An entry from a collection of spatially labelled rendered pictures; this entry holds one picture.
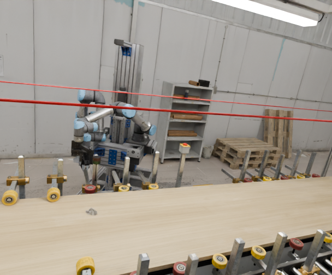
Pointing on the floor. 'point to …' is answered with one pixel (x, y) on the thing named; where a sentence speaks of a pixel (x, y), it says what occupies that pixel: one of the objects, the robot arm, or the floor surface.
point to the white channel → (319, 7)
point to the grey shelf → (172, 153)
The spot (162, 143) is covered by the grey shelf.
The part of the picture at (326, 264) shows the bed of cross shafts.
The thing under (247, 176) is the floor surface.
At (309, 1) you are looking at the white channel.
